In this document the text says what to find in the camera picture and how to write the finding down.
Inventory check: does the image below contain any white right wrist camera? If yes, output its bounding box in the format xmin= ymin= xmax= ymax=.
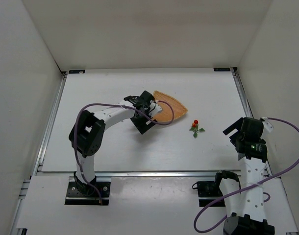
xmin=260 ymin=117 xmax=274 ymax=133

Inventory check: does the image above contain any left aluminium frame rail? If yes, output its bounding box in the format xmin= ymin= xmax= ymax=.
xmin=9 ymin=71 xmax=68 ymax=235

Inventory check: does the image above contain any woven bamboo fruit basket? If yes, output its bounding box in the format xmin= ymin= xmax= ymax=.
xmin=153 ymin=91 xmax=188 ymax=122

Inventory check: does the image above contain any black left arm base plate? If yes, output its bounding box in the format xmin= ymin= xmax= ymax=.
xmin=65 ymin=179 xmax=111 ymax=206

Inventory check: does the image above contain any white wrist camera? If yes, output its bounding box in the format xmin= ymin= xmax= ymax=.
xmin=148 ymin=101 xmax=163 ymax=118
xmin=260 ymin=117 xmax=274 ymax=133

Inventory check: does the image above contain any right aluminium frame rail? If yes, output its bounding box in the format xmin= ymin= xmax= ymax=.
xmin=231 ymin=66 xmax=299 ymax=233

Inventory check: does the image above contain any aluminium frame rail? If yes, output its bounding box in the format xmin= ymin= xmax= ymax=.
xmin=231 ymin=66 xmax=299 ymax=233
xmin=9 ymin=71 xmax=68 ymax=235

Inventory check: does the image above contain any aluminium table edge rail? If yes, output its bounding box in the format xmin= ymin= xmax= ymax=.
xmin=35 ymin=170 xmax=270 ymax=179

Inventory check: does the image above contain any fake cherry tomato sprig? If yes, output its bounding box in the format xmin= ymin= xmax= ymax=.
xmin=189 ymin=119 xmax=205 ymax=139

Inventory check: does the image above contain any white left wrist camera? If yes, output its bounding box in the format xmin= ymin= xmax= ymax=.
xmin=148 ymin=101 xmax=163 ymax=118

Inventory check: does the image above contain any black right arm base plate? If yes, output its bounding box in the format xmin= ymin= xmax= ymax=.
xmin=192 ymin=181 xmax=223 ymax=207

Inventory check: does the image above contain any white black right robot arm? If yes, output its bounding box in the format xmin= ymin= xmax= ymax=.
xmin=214 ymin=117 xmax=275 ymax=235

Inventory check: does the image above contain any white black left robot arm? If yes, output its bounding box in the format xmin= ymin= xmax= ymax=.
xmin=69 ymin=91 xmax=162 ymax=198

